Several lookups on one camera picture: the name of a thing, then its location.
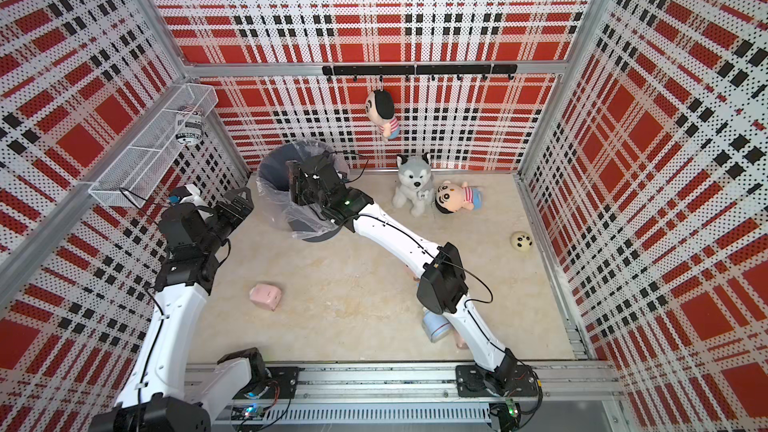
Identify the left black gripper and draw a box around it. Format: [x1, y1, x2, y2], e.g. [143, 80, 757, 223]
[200, 187, 255, 255]

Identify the grey bin with plastic liner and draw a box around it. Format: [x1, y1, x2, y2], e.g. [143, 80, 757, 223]
[255, 139, 350, 243]

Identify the pink sharpener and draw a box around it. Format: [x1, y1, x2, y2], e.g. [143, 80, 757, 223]
[454, 335, 468, 350]
[249, 283, 283, 312]

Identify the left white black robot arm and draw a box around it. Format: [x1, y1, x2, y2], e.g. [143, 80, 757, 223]
[89, 185, 270, 431]

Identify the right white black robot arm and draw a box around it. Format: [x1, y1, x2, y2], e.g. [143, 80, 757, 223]
[286, 152, 543, 398]

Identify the blue sharpener front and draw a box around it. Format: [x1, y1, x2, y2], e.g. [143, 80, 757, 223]
[421, 309, 452, 343]

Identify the black white can in basket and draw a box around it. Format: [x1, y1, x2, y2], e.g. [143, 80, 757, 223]
[175, 105, 204, 146]

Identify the husky plush toy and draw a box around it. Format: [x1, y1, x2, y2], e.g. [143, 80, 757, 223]
[392, 153, 435, 217]

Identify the hanging cartoon boy doll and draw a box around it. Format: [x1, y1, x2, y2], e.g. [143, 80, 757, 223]
[365, 90, 400, 140]

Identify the lying cartoon boy doll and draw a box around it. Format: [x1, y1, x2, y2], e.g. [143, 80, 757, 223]
[435, 181, 483, 214]

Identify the left green circuit board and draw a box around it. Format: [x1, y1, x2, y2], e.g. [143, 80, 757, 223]
[230, 404, 268, 423]

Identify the green circuit board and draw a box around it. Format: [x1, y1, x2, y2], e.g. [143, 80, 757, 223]
[230, 404, 268, 423]
[488, 402, 521, 432]

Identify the cream panda face ball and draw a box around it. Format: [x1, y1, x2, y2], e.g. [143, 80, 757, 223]
[510, 231, 534, 252]

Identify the right green circuit board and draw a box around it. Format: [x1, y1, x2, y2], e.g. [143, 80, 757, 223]
[488, 402, 521, 432]

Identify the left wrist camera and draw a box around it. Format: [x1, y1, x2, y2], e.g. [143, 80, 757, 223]
[168, 184, 206, 207]

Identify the white wire wall basket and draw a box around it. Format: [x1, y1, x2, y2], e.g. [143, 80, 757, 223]
[88, 83, 217, 208]

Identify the black wall hook rail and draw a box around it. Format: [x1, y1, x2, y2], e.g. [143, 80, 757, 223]
[321, 63, 519, 79]

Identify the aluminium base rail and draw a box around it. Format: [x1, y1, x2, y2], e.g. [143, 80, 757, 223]
[212, 361, 633, 431]

